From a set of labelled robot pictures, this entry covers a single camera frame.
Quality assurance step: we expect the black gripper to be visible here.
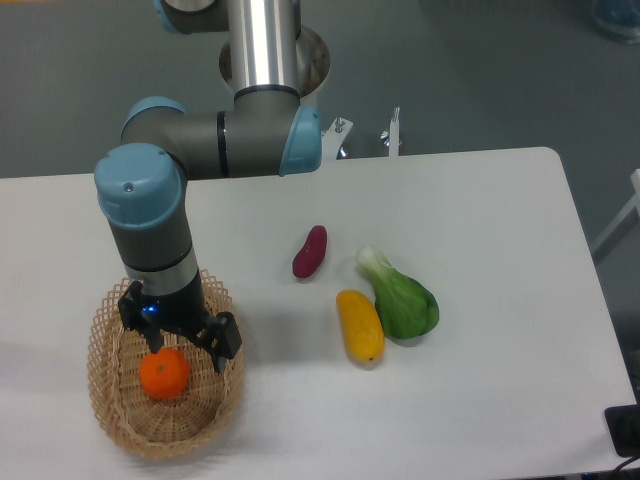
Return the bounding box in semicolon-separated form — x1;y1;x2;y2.
117;272;242;373

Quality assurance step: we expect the orange fruit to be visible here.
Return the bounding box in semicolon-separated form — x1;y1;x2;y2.
138;348;190;400

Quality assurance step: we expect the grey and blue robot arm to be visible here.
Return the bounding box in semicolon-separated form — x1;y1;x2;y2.
94;1;322;372

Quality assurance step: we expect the purple sweet potato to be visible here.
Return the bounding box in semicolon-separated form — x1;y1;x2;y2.
292;225;328;279

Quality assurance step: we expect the yellow mango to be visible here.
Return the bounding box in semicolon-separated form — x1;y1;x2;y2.
336;289;385;364

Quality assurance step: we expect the green bok choy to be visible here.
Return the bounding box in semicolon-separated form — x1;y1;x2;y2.
355;246;440;340

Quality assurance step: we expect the white screw clamp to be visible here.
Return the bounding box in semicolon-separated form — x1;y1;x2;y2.
380;106;402;157

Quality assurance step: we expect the blue object top right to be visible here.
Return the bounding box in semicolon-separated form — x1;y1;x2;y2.
592;0;639;44

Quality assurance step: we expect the white metal clamp bracket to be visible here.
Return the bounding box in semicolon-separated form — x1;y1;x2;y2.
322;117;354;162

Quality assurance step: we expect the white frame at right edge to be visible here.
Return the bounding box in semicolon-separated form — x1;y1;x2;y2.
589;168;640;265

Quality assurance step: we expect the black device with cable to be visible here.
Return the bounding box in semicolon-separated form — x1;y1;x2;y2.
604;404;639;474

